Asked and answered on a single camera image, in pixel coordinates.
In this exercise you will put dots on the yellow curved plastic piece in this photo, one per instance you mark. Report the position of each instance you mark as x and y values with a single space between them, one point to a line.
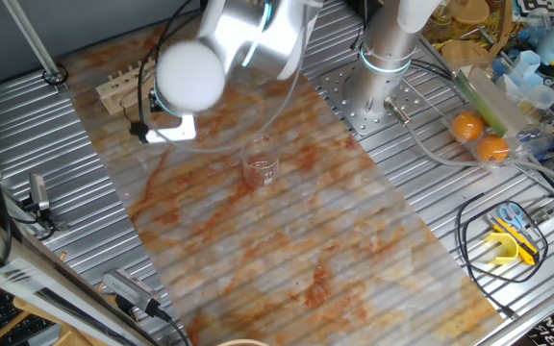
511 242

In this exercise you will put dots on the black white marker card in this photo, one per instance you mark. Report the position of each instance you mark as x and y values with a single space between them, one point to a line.
544 6

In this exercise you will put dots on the clear plastic fruit tray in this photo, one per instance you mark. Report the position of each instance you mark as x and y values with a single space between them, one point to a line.
471 144

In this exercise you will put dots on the round wooden disc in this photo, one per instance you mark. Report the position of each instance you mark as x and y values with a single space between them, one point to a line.
471 10
462 50

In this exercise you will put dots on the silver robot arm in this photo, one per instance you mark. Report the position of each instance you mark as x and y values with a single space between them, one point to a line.
383 48

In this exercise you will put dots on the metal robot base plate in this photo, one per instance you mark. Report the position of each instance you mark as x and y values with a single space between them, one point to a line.
354 117

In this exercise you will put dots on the orange fruit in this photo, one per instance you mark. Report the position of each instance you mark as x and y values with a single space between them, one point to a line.
467 126
492 148

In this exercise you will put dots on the grey metal beam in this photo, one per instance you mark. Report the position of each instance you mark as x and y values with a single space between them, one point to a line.
27 283

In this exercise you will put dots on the silver ribbed camera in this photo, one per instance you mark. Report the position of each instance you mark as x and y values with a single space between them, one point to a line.
128 288

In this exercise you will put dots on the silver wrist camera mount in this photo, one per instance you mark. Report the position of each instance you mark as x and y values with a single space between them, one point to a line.
181 134

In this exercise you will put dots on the clear measuring cup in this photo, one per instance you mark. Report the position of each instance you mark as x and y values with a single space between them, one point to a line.
541 96

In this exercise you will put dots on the aluminium frame pole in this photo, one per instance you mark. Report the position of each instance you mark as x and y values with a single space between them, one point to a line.
31 38

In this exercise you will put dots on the yellow utility knife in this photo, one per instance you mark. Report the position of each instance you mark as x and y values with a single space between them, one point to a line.
522 247

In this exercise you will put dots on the orange marble pattern mat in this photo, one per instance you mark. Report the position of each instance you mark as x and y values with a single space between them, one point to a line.
306 240

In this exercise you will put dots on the clear box with green strip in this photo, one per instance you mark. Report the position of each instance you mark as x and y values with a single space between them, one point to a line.
493 101

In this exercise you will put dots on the small grey camera on mount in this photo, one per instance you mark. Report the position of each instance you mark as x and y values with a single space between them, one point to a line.
39 192

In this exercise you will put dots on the wooden frame strip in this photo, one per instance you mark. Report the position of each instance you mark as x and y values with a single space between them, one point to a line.
505 24

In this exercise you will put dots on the glass jar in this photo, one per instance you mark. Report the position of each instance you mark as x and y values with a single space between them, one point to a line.
441 14

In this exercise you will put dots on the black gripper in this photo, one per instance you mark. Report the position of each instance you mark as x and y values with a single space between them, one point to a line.
154 101

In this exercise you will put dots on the wooden test tube rack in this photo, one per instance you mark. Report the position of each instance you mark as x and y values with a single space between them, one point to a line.
113 93

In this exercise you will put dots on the wooden board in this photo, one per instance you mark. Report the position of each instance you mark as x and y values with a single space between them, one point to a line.
24 306

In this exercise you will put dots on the blue hexagonal cup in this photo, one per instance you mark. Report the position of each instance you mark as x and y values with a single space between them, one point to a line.
527 62

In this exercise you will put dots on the clear glass beaker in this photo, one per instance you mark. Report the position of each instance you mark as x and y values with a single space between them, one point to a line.
260 173

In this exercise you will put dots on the black keyboard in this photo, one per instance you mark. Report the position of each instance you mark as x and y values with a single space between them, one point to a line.
3 312

